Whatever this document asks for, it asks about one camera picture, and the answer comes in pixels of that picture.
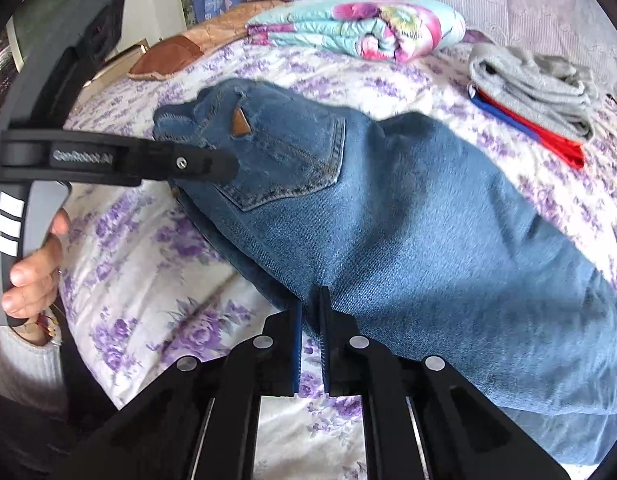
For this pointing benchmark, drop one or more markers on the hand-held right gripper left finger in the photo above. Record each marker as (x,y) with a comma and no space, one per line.
(298,345)

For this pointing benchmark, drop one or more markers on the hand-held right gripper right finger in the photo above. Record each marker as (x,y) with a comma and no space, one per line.
(324,347)

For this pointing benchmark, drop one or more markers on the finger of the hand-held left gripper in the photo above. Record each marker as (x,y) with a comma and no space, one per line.
(188,164)

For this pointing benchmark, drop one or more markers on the blue denim pants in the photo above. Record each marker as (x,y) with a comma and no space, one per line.
(388,240)

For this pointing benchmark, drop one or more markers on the person's left forearm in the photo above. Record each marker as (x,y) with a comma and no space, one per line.
(23,370)

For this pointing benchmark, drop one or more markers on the person's left hand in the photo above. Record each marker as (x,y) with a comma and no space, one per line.
(36,270)

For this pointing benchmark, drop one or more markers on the purple floral bed sheet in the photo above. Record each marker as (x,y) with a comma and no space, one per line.
(153,260)

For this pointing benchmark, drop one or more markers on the brown pillow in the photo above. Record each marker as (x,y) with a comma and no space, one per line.
(173,45)

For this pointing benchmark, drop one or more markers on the floral folded quilt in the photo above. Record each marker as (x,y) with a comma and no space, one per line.
(358,27)

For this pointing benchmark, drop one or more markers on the red and blue folded cloth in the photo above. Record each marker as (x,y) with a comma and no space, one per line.
(533,132)

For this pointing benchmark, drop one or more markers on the grey folded garment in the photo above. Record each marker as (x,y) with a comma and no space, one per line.
(536,85)

